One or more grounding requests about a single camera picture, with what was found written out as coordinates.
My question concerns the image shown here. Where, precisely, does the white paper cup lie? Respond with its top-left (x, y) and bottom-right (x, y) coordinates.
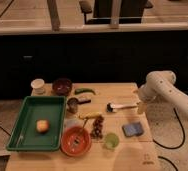
top-left (31, 78), bottom-right (45, 94)

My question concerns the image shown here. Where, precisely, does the orange plastic bowl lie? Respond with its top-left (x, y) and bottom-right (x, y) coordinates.
top-left (61, 126), bottom-right (92, 157)

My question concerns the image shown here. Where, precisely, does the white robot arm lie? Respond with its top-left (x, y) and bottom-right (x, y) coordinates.
top-left (138, 71), bottom-right (188, 120)

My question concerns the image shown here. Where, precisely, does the black cable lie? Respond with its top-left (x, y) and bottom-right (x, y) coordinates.
top-left (152, 107), bottom-right (187, 150)

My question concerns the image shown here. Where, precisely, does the purple grape bunch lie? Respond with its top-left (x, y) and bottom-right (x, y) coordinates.
top-left (90, 116), bottom-right (104, 139)

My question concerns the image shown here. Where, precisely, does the yellow apple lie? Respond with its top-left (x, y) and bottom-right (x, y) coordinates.
top-left (36, 120), bottom-right (50, 133)

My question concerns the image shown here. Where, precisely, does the green chili pepper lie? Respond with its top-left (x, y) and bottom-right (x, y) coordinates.
top-left (74, 88), bottom-right (96, 95)

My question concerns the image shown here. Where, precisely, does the dark red bowl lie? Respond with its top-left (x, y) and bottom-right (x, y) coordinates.
top-left (52, 78), bottom-right (72, 96)

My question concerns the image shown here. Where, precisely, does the green plastic cup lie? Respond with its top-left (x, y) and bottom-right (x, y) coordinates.
top-left (104, 133), bottom-right (119, 149)

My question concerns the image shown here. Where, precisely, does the blue sponge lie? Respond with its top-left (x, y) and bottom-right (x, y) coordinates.
top-left (122, 122), bottom-right (144, 137)

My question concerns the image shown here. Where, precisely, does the green plastic tray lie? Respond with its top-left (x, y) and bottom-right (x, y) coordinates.
top-left (6, 96), bottom-right (66, 151)

